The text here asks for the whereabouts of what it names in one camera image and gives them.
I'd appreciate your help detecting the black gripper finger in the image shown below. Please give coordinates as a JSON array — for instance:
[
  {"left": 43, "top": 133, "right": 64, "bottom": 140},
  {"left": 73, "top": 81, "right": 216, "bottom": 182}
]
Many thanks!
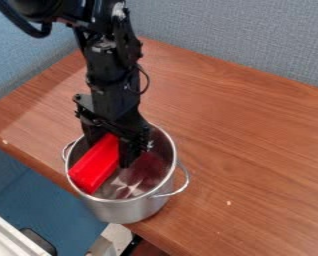
[
  {"left": 81, "top": 120, "right": 106, "bottom": 146},
  {"left": 118, "top": 137, "right": 149, "bottom": 168}
]

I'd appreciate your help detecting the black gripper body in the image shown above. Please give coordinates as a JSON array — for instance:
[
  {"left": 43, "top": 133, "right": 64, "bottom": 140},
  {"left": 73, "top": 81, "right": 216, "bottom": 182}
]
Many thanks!
[{"left": 73, "top": 36, "right": 150, "bottom": 140}]

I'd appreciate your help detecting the red plastic block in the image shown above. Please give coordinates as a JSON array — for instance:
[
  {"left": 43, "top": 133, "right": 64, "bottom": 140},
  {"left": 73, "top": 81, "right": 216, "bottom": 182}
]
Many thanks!
[{"left": 68, "top": 133, "right": 118, "bottom": 195}]

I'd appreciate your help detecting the metal pot with handle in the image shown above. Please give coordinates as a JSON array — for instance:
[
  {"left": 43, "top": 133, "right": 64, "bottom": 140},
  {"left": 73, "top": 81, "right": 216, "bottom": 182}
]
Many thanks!
[{"left": 62, "top": 125, "right": 189, "bottom": 224}]

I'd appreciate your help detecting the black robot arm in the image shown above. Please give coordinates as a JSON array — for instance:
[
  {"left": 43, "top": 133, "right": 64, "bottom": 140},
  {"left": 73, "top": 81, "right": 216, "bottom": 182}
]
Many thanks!
[{"left": 0, "top": 0, "right": 149, "bottom": 168}]

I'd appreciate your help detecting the black object under table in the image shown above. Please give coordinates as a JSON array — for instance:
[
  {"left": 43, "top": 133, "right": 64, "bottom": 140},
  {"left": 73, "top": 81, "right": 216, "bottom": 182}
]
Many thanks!
[{"left": 19, "top": 228, "right": 57, "bottom": 256}]

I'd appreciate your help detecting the white appliance at bottom left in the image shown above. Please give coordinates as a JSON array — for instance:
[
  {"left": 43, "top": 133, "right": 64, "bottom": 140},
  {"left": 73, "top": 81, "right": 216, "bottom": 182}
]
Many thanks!
[{"left": 0, "top": 217, "right": 47, "bottom": 256}]

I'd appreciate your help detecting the grey metal table frame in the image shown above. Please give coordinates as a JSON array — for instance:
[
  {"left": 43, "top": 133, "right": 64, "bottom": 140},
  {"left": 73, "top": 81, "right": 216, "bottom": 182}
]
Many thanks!
[{"left": 84, "top": 223, "right": 141, "bottom": 256}]

